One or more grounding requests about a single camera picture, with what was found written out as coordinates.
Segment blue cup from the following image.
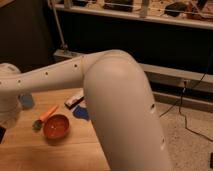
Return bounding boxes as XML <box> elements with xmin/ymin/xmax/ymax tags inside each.
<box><xmin>19</xmin><ymin>93</ymin><xmax>34</xmax><ymax>109</ymax></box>

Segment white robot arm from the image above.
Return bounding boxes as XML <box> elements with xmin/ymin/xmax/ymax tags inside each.
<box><xmin>0</xmin><ymin>50</ymin><xmax>173</xmax><ymax>171</ymax></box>

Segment small red white block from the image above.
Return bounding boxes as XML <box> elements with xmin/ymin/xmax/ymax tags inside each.
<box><xmin>64</xmin><ymin>90</ymin><xmax>84</xmax><ymax>110</ymax></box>

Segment orange bowl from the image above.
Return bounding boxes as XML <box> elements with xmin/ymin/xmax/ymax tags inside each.
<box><xmin>43</xmin><ymin>114</ymin><xmax>70</xmax><ymax>140</ymax></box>

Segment metal pole stand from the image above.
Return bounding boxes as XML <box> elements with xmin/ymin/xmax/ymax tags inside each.
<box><xmin>49</xmin><ymin>0</ymin><xmax>78</xmax><ymax>58</ymax></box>

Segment white window sill shelf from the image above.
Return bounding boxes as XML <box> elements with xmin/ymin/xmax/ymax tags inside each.
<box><xmin>48</xmin><ymin>0</ymin><xmax>213</xmax><ymax>30</ymax></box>

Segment black cable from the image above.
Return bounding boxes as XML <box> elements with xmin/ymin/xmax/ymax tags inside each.
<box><xmin>159</xmin><ymin>49</ymin><xmax>213</xmax><ymax>143</ymax></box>

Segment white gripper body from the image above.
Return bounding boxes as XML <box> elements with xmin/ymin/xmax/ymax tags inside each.
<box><xmin>0</xmin><ymin>97</ymin><xmax>21</xmax><ymax>129</ymax></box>

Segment orange toy carrot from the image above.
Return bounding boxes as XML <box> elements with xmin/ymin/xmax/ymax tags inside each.
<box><xmin>32</xmin><ymin>105</ymin><xmax>58</xmax><ymax>131</ymax></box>

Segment blue cloth piece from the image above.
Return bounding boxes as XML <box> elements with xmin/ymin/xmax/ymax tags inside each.
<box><xmin>73</xmin><ymin>106</ymin><xmax>89</xmax><ymax>120</ymax></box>

